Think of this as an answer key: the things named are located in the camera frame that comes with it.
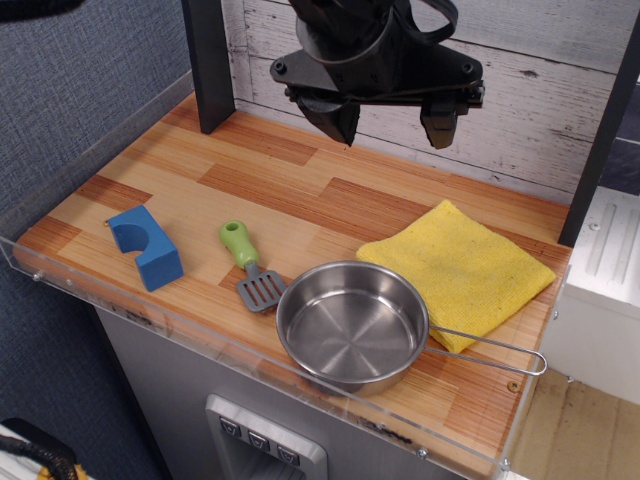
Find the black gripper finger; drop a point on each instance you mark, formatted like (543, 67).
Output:
(337, 120)
(439, 119)

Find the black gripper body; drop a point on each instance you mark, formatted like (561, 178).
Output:
(390, 62)

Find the green handled grey spatula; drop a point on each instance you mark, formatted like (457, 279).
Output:
(260, 290)

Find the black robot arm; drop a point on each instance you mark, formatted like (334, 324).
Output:
(335, 15)

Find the yellow cloth napkin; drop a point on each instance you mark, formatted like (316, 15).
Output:
(471, 279)

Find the stainless steel pan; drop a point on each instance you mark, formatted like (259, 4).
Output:
(354, 327)

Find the blue arch block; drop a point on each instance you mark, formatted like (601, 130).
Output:
(158, 261)

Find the white appliance at right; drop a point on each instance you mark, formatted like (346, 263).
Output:
(593, 332)

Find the grey cabinet with dispenser panel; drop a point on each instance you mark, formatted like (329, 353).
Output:
(214, 421)

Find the yellow object bottom left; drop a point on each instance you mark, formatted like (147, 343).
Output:
(62, 472)

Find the dark right post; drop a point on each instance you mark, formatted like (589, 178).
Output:
(612, 117)

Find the dark post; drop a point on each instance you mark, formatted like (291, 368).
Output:
(209, 58)
(612, 117)

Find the dark left post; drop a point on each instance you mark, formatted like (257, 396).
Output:
(209, 58)

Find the clear acrylic guard rail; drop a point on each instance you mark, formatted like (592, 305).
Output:
(70, 164)

